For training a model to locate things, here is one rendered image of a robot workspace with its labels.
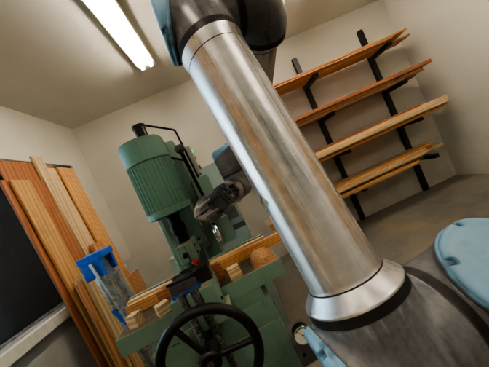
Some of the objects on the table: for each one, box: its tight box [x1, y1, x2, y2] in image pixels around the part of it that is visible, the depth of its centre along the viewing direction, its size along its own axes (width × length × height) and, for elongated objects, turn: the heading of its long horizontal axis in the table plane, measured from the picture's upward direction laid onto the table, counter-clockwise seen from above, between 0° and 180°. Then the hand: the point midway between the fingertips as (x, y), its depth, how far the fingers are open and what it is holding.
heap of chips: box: [249, 247, 277, 269], centre depth 92 cm, size 9×14×4 cm, turn 94°
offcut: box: [154, 299, 172, 318], centre depth 82 cm, size 4×3×4 cm
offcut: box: [125, 309, 145, 330], centre depth 82 cm, size 4×4×4 cm
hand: (196, 218), depth 70 cm, fingers closed
